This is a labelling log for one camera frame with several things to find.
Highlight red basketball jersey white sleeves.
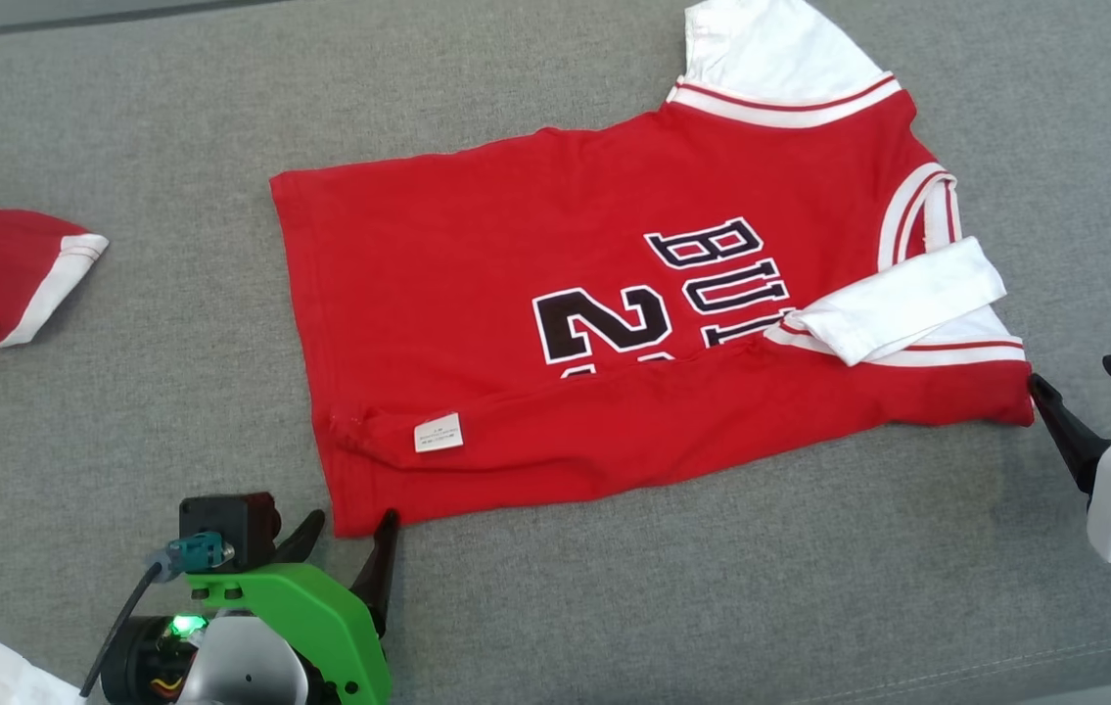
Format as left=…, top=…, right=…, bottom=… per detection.
left=268, top=0, right=1037, bottom=541

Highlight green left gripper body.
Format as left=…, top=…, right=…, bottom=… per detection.
left=185, top=562, right=393, bottom=705

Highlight teal left cable connector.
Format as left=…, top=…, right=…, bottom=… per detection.
left=146, top=531, right=236, bottom=586

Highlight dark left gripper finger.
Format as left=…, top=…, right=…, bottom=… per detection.
left=347, top=508, right=401, bottom=639
left=271, top=508, right=328, bottom=568

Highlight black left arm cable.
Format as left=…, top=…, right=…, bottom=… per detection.
left=78, top=560, right=166, bottom=700

